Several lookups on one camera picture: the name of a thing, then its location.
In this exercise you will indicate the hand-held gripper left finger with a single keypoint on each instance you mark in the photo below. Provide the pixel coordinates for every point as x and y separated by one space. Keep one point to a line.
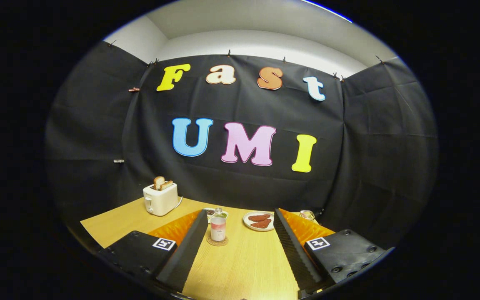
186 254

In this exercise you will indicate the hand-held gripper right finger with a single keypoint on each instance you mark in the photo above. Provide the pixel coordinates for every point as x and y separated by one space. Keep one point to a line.
294 254

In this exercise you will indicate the round cork coaster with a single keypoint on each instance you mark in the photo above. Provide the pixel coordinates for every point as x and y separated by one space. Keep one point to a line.
213 243

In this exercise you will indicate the clear juice bottle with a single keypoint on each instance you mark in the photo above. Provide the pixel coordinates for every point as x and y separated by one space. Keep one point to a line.
218 227

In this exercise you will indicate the brown meat patty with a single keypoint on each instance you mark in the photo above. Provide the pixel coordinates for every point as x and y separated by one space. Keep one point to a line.
261 224
260 217

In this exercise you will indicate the white divided dish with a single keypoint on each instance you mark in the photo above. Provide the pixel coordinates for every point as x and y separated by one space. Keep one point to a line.
207 212

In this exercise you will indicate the wooden table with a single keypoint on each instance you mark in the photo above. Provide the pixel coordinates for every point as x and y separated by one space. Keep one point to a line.
244 266

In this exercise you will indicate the white toaster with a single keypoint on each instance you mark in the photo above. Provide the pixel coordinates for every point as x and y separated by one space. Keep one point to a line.
161 202

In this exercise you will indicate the white plate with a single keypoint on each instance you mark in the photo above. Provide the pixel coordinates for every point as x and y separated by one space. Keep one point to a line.
246 221

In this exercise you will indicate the toast slice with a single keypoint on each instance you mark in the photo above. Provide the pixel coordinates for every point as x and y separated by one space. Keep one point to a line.
158 182
167 185

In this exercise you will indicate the black backdrop cloth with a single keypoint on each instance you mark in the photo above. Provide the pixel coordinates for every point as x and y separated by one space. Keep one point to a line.
240 183

